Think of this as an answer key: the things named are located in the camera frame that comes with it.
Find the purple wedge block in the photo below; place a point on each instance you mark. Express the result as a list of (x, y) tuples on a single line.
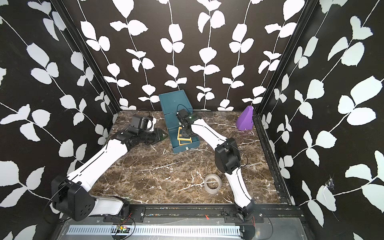
[(245, 120)]

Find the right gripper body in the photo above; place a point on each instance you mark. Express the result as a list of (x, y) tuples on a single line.
[(184, 133)]

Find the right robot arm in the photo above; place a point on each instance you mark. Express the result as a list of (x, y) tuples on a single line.
[(227, 159)]

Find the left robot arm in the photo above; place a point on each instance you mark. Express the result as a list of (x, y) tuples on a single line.
[(70, 194)]

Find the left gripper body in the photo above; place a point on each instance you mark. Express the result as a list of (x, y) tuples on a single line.
[(150, 137)]

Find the white perforated strip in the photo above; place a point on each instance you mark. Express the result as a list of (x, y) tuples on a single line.
[(172, 231)]

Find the small circuit board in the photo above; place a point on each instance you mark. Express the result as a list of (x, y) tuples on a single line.
[(121, 230)]

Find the clear tape roll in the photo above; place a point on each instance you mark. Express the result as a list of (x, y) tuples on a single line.
[(212, 184)]

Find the yellow brooch box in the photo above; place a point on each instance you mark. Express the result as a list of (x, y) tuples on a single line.
[(181, 133), (184, 141)]

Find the teal bottom drawer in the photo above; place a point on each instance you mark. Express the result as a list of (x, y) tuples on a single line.
[(172, 126)]

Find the black front rail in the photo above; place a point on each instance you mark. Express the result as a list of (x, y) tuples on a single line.
[(228, 212)]

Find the teal drawer cabinet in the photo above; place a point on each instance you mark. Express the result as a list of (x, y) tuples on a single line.
[(172, 102)]

